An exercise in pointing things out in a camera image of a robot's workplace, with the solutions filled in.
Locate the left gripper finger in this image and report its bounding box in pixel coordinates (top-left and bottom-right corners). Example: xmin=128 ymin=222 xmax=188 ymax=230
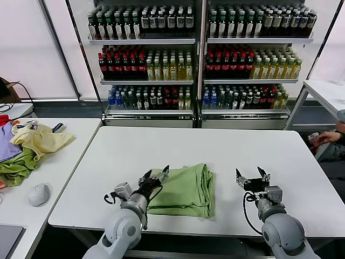
xmin=138 ymin=170 xmax=153 ymax=185
xmin=154 ymin=165 xmax=170 ymax=182

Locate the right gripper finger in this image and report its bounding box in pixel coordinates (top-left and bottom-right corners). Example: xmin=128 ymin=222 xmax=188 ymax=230
xmin=257 ymin=166 xmax=272 ymax=181
xmin=236 ymin=168 xmax=247 ymax=186

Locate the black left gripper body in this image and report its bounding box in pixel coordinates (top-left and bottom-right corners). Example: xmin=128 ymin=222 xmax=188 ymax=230
xmin=137 ymin=178 xmax=164 ymax=202

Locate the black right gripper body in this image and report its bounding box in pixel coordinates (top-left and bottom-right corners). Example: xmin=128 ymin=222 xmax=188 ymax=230
xmin=241 ymin=177 xmax=271 ymax=193

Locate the green t-shirt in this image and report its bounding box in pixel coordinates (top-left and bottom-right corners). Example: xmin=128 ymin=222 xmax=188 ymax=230
xmin=147 ymin=162 xmax=216 ymax=219

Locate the person hand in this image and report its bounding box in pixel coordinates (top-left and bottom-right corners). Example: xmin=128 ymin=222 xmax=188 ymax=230
xmin=314 ymin=131 xmax=339 ymax=145

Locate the red white packet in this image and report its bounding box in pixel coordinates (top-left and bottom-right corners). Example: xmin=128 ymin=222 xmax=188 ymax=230
xmin=308 ymin=132 xmax=323 ymax=153

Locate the person dark clothing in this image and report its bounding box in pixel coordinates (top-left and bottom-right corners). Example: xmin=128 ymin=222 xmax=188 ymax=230
xmin=318 ymin=109 xmax=345 ymax=182

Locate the blue white brush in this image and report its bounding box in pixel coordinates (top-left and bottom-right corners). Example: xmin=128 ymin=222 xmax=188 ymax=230
xmin=52 ymin=122 xmax=67 ymax=134

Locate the white computer mouse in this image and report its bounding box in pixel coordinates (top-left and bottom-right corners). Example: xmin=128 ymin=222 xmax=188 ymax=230
xmin=28 ymin=182 xmax=52 ymax=208

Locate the pale yellow garment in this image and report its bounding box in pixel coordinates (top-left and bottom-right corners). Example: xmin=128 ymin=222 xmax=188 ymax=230
xmin=10 ymin=123 xmax=76 ymax=162

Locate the printed garment tag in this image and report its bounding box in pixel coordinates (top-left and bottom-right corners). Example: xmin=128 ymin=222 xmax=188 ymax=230
xmin=26 ymin=120 xmax=41 ymax=132

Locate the olive green garment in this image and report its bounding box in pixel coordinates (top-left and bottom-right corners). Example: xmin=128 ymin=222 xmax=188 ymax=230
xmin=0 ymin=147 xmax=42 ymax=188

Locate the grey drinks shelf unit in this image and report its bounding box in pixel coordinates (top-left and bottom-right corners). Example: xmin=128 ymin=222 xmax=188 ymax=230
xmin=201 ymin=0 xmax=315 ymax=130
xmin=87 ymin=0 xmax=202 ymax=129

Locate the purple garment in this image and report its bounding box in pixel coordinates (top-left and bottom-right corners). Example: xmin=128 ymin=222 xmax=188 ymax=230
xmin=0 ymin=121 xmax=23 ymax=163

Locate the green cap tea bottle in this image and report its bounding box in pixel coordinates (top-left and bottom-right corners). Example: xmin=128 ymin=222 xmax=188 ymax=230
xmin=218 ymin=11 xmax=227 ymax=38
xmin=123 ymin=12 xmax=133 ymax=40
xmin=236 ymin=11 xmax=245 ymax=38
xmin=98 ymin=12 xmax=107 ymax=40
xmin=209 ymin=11 xmax=218 ymax=38
xmin=132 ymin=12 xmax=141 ymax=40
xmin=115 ymin=12 xmax=124 ymax=40
xmin=254 ymin=11 xmax=263 ymax=38
xmin=245 ymin=11 xmax=254 ymax=38
xmin=106 ymin=12 xmax=115 ymax=40
xmin=227 ymin=11 xmax=236 ymax=38
xmin=89 ymin=12 xmax=98 ymax=40

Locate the grey laptop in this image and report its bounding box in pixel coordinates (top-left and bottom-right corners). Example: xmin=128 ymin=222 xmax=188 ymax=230
xmin=0 ymin=224 xmax=26 ymax=259

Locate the beige label dark bottle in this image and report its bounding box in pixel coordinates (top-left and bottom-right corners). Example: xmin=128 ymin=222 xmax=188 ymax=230
xmin=272 ymin=10 xmax=281 ymax=38
xmin=281 ymin=10 xmax=290 ymax=38
xmin=291 ymin=10 xmax=299 ymax=38
xmin=264 ymin=10 xmax=273 ymax=38
xmin=308 ymin=10 xmax=318 ymax=38
xmin=299 ymin=10 xmax=308 ymax=38

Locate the cardboard box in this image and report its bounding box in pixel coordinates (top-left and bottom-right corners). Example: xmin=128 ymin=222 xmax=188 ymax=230
xmin=0 ymin=77 xmax=22 ymax=104

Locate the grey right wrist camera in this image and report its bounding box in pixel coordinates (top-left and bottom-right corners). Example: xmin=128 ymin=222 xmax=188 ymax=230
xmin=265 ymin=186 xmax=284 ymax=202

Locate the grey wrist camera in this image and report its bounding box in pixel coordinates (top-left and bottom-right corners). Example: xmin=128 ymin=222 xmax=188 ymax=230
xmin=114 ymin=182 xmax=133 ymax=197
xmin=265 ymin=186 xmax=284 ymax=202

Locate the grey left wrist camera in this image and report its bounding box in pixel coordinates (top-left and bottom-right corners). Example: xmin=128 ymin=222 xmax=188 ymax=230
xmin=114 ymin=182 xmax=133 ymax=197

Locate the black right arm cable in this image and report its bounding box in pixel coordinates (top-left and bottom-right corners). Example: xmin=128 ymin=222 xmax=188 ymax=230
xmin=243 ymin=191 xmax=264 ymax=235

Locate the white metal frame table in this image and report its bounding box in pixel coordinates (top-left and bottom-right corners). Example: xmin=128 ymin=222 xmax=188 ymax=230
xmin=285 ymin=79 xmax=345 ymax=162

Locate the chrome shelf post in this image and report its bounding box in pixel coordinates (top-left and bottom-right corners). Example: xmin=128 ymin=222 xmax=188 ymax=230
xmin=198 ymin=0 xmax=208 ymax=129

